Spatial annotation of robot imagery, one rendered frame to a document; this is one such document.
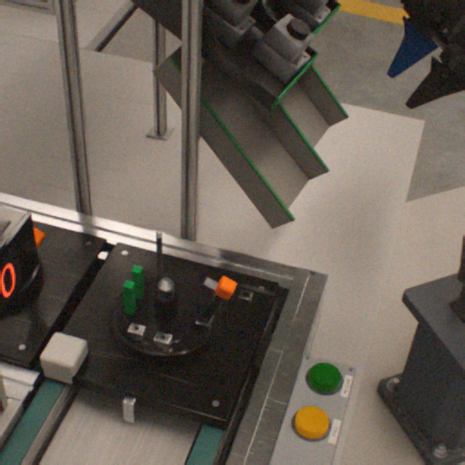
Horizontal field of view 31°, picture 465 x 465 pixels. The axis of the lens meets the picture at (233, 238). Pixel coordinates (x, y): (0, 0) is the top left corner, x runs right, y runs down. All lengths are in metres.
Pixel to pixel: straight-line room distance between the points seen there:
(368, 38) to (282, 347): 2.74
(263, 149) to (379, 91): 2.16
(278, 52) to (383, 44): 2.60
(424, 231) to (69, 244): 0.60
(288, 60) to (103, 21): 0.91
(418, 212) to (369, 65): 2.10
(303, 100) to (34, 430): 0.68
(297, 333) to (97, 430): 0.28
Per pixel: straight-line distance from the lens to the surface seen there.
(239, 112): 1.23
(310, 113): 1.38
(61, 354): 1.04
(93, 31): 1.91
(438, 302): 1.04
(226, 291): 1.00
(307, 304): 1.14
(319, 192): 1.47
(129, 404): 1.02
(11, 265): 0.83
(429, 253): 1.40
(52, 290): 1.14
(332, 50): 3.60
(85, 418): 1.07
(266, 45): 1.11
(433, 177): 2.99
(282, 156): 1.26
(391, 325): 1.27
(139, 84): 1.72
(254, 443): 1.01
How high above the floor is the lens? 1.79
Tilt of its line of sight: 43 degrees down
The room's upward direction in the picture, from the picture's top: 4 degrees clockwise
